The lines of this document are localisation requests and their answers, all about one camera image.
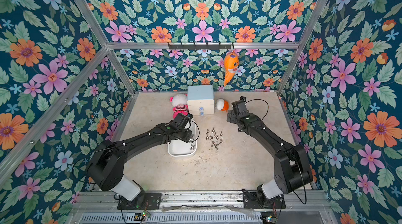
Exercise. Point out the pale blue drawer box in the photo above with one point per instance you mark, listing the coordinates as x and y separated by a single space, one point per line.
201 96

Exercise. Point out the black hook rail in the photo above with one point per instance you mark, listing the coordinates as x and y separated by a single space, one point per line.
201 46

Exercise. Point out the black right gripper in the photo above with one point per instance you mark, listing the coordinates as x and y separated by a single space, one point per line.
234 117

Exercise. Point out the white storage tray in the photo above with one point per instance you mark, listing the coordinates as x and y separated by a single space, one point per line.
180 149

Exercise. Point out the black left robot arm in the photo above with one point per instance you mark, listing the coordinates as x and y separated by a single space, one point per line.
106 166

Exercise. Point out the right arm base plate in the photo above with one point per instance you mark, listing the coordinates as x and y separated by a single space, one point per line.
257 200

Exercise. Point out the orange white plush ball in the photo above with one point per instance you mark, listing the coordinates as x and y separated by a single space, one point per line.
222 105

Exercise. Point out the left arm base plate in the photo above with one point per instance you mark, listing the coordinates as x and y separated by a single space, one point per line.
144 201

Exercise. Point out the orange hanging fish plush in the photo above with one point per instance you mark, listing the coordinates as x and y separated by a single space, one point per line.
231 64

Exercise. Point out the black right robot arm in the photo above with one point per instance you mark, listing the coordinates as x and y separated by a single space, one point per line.
291 164

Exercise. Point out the pink white plush toy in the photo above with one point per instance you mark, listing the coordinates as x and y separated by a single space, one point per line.
179 103

